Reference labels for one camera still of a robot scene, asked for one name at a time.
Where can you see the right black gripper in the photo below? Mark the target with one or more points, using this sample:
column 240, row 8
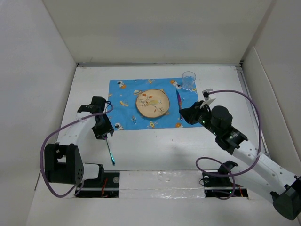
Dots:
column 190, row 113

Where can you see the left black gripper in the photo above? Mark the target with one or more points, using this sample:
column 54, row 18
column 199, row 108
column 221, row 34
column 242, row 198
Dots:
column 107, row 129

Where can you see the iridescent knife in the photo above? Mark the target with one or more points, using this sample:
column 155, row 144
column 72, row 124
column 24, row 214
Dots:
column 179, row 100

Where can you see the blue space-print cloth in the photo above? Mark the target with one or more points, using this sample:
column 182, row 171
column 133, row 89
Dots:
column 123, row 95

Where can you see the iridescent fork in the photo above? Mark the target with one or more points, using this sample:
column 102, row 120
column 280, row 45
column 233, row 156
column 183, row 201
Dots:
column 110, row 153

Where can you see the clear drinking glass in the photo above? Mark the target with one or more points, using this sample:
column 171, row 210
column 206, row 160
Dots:
column 188, row 79

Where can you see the round bird-pattern plate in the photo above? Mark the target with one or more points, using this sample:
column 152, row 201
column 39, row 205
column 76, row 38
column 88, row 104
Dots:
column 152, row 103

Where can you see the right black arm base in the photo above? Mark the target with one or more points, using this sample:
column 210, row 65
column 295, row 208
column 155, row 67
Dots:
column 221, row 188

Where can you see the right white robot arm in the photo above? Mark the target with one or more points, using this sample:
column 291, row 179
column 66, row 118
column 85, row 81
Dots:
column 281, row 187

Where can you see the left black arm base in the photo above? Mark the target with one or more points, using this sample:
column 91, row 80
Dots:
column 105, row 185

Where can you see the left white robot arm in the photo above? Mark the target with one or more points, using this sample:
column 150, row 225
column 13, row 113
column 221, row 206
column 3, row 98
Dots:
column 62, row 161

